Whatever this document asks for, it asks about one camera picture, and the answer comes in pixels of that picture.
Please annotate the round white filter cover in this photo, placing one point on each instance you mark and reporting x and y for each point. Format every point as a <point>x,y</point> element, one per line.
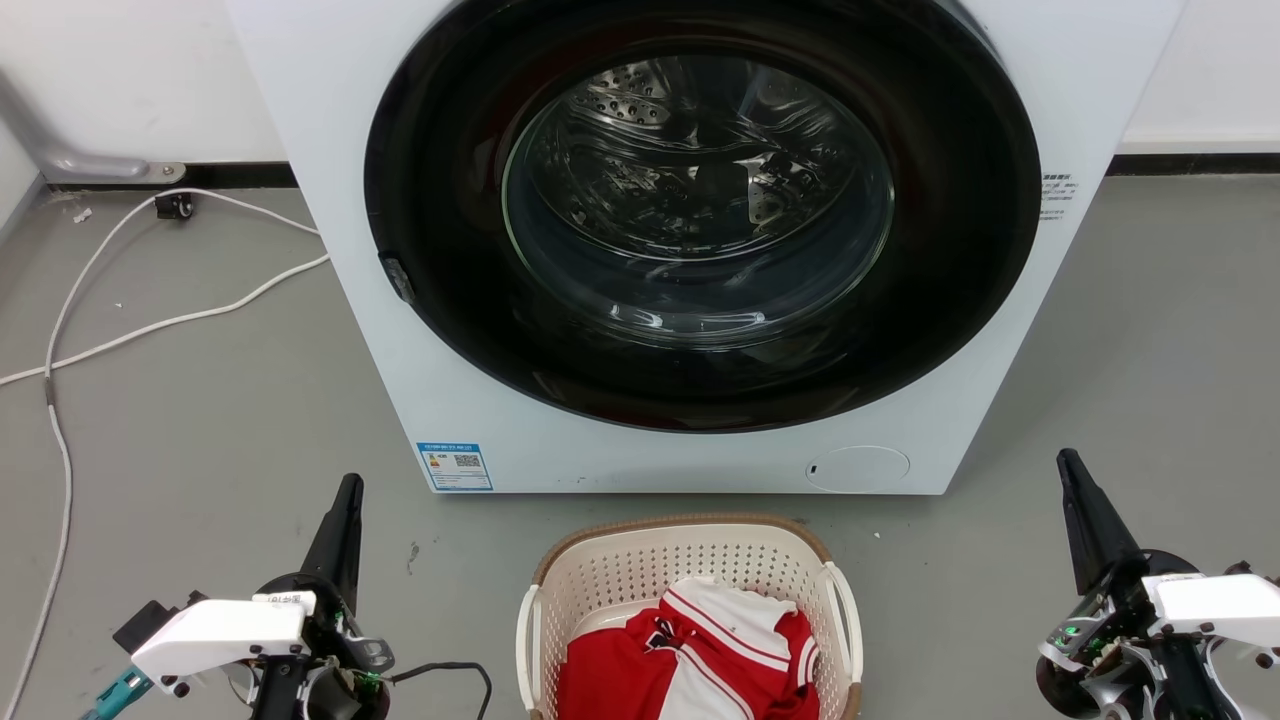
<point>857,469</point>

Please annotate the round black glass washer door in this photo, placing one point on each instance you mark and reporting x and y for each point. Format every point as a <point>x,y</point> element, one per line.
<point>450,200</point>

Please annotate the blue energy label sticker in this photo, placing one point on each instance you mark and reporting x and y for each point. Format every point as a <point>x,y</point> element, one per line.
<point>455,466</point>

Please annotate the beige perforated laundry basket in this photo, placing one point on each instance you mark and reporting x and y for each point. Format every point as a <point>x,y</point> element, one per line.
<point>620,570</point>

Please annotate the teal plastic connector piece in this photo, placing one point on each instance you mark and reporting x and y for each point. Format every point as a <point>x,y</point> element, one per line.
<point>118,692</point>

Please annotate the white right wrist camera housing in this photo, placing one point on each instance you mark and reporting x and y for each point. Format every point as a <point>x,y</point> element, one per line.
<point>1225,605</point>

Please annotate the red and white garment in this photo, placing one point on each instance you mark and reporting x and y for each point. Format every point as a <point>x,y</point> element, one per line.
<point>640,670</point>

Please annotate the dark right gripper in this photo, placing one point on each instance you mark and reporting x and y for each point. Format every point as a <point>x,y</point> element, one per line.
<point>1120,620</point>

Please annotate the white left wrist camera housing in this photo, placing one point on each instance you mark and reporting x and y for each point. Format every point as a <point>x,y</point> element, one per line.
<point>220,632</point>

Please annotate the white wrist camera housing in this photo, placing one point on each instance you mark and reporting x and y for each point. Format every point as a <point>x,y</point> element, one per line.
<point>1225,605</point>
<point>220,632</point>

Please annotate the small printed text sticker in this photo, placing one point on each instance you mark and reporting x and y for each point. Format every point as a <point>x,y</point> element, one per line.
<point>1057,196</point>

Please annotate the grey bent wall pipe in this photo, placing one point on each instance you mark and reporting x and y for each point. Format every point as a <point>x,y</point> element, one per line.
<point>60,155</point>

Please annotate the white front-load washing machine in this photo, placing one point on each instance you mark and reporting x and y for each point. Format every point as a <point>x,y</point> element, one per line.
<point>330,100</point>

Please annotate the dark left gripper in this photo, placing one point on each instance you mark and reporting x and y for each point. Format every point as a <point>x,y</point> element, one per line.
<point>340,640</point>

